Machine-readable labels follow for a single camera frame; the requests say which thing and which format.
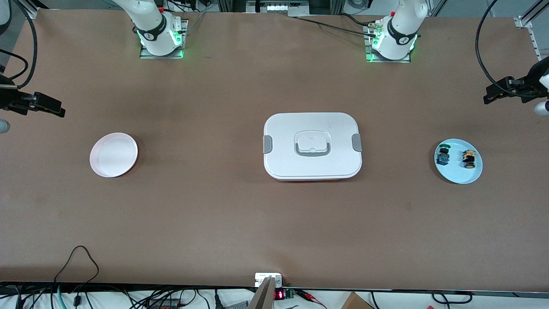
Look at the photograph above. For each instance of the black power strip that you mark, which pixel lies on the black power strip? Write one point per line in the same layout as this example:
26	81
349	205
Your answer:
165	304

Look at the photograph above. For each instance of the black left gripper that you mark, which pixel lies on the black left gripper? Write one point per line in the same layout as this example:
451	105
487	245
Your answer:
533	79

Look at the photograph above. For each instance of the orange push button switch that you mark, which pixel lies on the orange push button switch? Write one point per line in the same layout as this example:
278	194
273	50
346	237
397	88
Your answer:
469	159

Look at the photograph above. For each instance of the light blue round plate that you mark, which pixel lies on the light blue round plate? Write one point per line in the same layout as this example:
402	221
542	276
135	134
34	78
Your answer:
456	171

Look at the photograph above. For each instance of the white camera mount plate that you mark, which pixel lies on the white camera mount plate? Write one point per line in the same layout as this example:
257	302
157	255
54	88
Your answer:
259	279

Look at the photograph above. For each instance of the white lunch box lid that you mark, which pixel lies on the white lunch box lid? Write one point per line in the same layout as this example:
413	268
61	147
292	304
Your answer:
313	163

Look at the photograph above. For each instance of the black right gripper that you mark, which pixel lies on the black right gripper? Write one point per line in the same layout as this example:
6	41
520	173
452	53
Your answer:
8	98

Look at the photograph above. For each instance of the pink round plate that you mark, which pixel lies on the pink round plate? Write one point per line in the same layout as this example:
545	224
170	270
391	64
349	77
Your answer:
113	155

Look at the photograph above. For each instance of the green push button switch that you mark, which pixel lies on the green push button switch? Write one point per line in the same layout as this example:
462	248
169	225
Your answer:
442	156

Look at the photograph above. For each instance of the aluminium camera mount profile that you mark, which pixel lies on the aluminium camera mount profile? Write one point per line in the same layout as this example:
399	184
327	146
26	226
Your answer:
263	296

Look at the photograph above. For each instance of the grey device with lights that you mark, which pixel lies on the grey device with lights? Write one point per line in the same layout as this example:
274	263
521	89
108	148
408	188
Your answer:
279	7

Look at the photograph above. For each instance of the red digit display module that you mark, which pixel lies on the red digit display module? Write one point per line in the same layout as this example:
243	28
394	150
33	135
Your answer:
279	295

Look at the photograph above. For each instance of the brown cardboard box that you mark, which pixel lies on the brown cardboard box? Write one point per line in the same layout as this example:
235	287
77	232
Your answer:
356	302

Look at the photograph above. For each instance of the perforated aluminium strip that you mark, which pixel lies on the perforated aluminium strip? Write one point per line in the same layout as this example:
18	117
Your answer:
538	51

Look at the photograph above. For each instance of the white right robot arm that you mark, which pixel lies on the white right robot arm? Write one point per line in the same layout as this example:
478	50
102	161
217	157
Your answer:
154	30

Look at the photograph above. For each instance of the aluminium frame extrusion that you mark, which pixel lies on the aluminium frame extrusion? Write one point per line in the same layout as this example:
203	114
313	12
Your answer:
532	15
29	9

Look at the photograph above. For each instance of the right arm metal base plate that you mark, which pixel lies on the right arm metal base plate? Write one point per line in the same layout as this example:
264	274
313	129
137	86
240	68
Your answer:
148	55

